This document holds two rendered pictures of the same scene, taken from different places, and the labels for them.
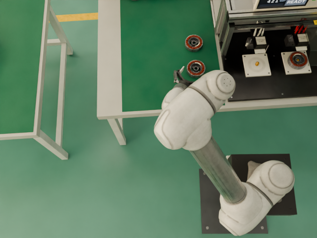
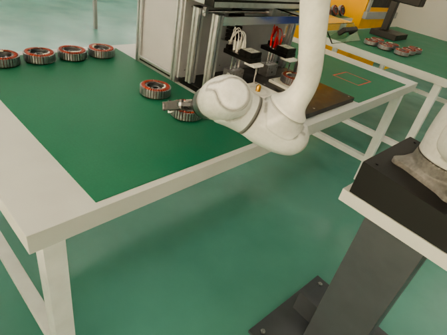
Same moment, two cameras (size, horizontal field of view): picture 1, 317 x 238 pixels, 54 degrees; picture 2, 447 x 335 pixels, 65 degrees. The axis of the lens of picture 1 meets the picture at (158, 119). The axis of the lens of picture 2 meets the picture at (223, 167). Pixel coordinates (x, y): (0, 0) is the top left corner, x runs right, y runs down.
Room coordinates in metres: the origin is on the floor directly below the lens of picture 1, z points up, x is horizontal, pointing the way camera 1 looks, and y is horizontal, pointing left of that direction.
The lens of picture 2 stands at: (0.16, 0.50, 1.27)
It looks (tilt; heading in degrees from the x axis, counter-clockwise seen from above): 33 degrees down; 308
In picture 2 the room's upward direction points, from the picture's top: 12 degrees clockwise
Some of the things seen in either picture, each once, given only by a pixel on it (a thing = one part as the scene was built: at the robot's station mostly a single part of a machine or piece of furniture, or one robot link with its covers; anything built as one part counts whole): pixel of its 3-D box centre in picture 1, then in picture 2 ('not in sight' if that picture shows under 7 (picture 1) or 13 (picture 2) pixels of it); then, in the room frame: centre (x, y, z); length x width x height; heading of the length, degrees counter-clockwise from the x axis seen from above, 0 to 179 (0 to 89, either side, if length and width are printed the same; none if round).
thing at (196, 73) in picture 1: (196, 69); (186, 110); (0.95, -0.25, 0.77); 0.11 x 0.11 x 0.04
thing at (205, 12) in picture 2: not in sight; (258, 11); (1.12, -0.74, 1.04); 0.62 x 0.02 x 0.03; 90
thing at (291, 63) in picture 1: (297, 60); (293, 78); (0.94, -0.86, 0.80); 0.11 x 0.11 x 0.04
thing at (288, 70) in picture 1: (296, 62); (291, 84); (0.94, -0.86, 0.78); 0.15 x 0.15 x 0.01; 0
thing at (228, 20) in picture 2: (287, 23); (271, 20); (1.05, -0.74, 1.03); 0.62 x 0.01 x 0.03; 90
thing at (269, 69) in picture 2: (292, 40); (268, 68); (1.09, -0.86, 0.80); 0.08 x 0.05 x 0.06; 90
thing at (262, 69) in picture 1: (256, 64); (257, 92); (0.95, -0.62, 0.78); 0.15 x 0.15 x 0.01; 0
